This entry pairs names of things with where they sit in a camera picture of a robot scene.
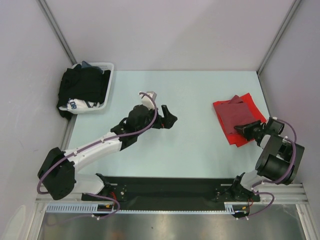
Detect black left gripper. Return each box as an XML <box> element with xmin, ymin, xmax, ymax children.
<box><xmin>135</xmin><ymin>104</ymin><xmax>176</xmax><ymax>136</ymax></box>

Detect pink garment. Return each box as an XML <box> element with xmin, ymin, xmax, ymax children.
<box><xmin>215</xmin><ymin>94</ymin><xmax>262</xmax><ymax>136</ymax></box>

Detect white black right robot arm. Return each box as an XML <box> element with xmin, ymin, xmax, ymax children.
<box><xmin>229</xmin><ymin>117</ymin><xmax>305</xmax><ymax>201</ymax></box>

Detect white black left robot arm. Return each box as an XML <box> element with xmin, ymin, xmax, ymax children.
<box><xmin>37</xmin><ymin>104</ymin><xmax>178</xmax><ymax>201</ymax></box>

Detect white plastic laundry basket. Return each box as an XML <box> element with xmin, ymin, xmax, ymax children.
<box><xmin>56</xmin><ymin>61</ymin><xmax>115</xmax><ymax>115</ymax></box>

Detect black garment in basket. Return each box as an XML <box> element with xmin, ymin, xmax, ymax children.
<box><xmin>56</xmin><ymin>63</ymin><xmax>112</xmax><ymax>121</ymax></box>

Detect white garment blue letters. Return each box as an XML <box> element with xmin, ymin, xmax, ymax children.
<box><xmin>65</xmin><ymin>98</ymin><xmax>100</xmax><ymax>111</ymax></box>

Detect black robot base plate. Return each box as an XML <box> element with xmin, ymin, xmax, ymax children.
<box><xmin>81</xmin><ymin>174</ymin><xmax>260</xmax><ymax>212</ymax></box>

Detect right aluminium corner post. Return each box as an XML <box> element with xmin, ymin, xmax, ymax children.
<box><xmin>256</xmin><ymin>0</ymin><xmax>303</xmax><ymax>77</ymax></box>

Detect aluminium corner post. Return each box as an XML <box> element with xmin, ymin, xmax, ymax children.
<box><xmin>36</xmin><ymin>0</ymin><xmax>77</xmax><ymax>65</ymax></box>
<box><xmin>256</xmin><ymin>0</ymin><xmax>303</xmax><ymax>77</ymax></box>

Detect white slotted cable duct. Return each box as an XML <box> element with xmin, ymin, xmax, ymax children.
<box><xmin>46</xmin><ymin>203</ymin><xmax>248</xmax><ymax>215</ymax></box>

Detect left aluminium corner post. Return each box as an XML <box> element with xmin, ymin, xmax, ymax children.
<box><xmin>36</xmin><ymin>0</ymin><xmax>77</xmax><ymax>65</ymax></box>

